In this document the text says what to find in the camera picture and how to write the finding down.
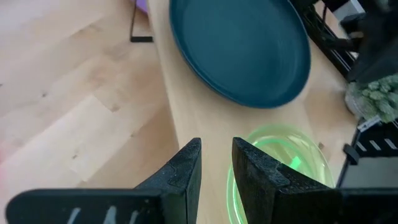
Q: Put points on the green artificial plant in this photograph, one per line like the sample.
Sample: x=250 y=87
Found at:
x=379 y=99

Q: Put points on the dark teal plate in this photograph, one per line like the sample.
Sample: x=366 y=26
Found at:
x=242 y=53

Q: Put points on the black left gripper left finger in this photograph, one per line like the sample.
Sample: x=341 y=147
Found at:
x=155 y=205

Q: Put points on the small purple plate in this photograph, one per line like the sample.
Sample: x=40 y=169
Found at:
x=142 y=4

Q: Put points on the green translucent plate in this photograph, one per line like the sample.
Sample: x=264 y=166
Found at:
x=311 y=155

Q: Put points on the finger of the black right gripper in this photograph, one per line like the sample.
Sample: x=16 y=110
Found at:
x=367 y=56
x=387 y=49

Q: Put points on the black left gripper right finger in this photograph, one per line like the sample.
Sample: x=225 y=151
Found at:
x=280 y=202

